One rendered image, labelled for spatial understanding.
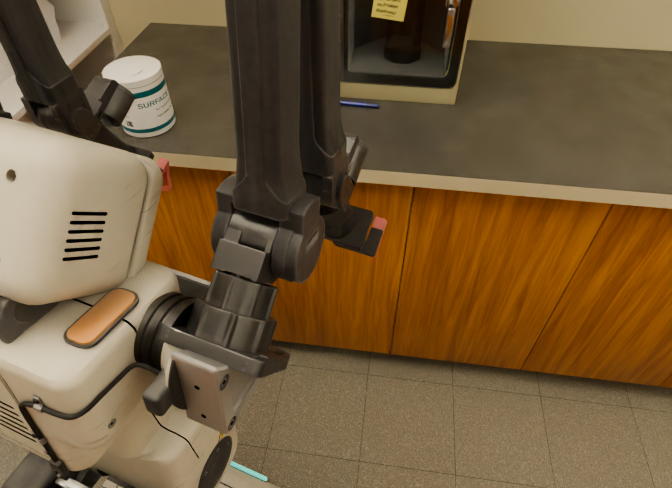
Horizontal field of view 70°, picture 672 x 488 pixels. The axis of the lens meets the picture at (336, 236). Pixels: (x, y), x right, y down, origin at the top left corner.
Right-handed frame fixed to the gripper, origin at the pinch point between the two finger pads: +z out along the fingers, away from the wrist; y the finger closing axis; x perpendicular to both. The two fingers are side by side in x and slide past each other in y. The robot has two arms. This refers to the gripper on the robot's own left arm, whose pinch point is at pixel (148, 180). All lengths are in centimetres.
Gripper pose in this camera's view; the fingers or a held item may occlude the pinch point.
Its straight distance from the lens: 104.7
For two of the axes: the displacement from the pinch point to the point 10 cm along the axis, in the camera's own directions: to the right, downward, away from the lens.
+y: -9.3, -2.7, 2.6
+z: 1.8, 3.1, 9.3
